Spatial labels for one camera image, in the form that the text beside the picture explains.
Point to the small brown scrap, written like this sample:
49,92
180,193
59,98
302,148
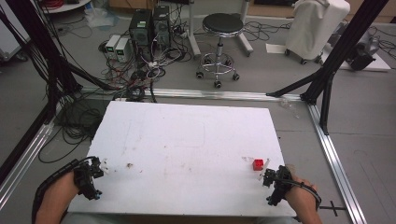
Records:
129,165

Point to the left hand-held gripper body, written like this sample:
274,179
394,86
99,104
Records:
85,180

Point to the black frame post with braces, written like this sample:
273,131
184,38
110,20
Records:
342,46

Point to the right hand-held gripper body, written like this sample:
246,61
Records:
278,186

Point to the person's right hand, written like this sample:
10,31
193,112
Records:
300,191

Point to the round white table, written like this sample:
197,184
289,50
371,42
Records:
67,5

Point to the white bench power supply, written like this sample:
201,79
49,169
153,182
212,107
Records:
122,49
112,45

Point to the white table leg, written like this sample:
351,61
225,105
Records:
246,37
194,31

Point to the black device on white board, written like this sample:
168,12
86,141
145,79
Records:
362,54

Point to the white covered cart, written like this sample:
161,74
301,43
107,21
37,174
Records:
314,28

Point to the white power strip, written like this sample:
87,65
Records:
152,64

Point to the red toy block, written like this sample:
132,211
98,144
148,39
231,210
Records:
257,164

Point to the white paper sheet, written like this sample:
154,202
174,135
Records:
275,48

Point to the person's left hand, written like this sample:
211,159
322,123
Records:
67,193

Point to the aluminium floor rail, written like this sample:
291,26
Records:
333,161
25,158
218,94

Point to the black computer tower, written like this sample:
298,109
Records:
140,29
162,26

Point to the clear plastic bag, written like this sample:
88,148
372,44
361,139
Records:
101,17

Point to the black round stool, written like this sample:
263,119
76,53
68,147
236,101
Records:
222,25

